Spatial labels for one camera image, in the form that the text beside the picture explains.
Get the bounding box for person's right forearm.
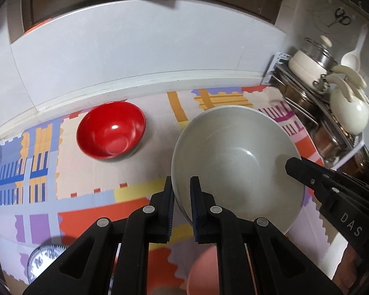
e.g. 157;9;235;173
326;240;369;295

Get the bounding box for glass jar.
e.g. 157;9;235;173
354;150;369;176

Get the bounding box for black scissors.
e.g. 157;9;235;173
327;8;352;28

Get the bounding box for glass lid with cream knob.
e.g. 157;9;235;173
304;35;337;68

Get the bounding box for blue patterned white plate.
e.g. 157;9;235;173
27;244;66;285

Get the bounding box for white bowl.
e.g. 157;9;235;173
171;106;306;236

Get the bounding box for steel pot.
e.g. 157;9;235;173
280;80;319;120

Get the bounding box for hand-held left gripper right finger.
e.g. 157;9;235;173
189;177;343;295

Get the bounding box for copper coloured pot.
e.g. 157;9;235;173
312;123;354;163

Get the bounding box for cream round pot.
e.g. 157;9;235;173
330;64;369;134

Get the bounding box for red and black bowl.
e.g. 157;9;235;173
76;101;146;160

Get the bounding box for metal pot rack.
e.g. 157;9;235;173
263;54;369;169

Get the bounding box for cream saucepan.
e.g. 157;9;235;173
288;49;351;99

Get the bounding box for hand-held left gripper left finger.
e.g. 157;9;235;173
22;177;175;295

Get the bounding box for pink bowl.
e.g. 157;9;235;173
186;246;256;295

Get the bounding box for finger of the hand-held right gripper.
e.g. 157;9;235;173
285;157;369;212

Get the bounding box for white ladle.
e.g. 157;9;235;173
340;26;368;71

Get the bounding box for colourful printed tablecloth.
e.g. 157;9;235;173
0;84;357;295

